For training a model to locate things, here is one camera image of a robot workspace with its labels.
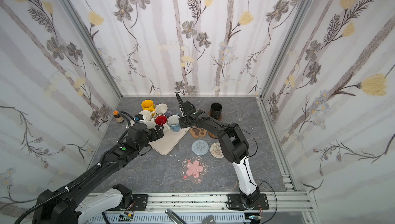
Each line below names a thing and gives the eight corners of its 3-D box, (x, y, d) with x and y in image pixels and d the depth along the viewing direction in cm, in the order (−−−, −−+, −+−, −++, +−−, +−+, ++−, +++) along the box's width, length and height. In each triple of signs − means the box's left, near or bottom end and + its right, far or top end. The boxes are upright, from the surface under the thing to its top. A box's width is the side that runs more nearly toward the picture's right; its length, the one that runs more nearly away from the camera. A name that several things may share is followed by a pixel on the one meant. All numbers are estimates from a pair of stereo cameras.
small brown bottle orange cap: (119, 124, 107) (113, 115, 99) (119, 119, 110) (113, 110, 101) (124, 123, 108) (118, 114, 100) (124, 118, 110) (118, 109, 102)
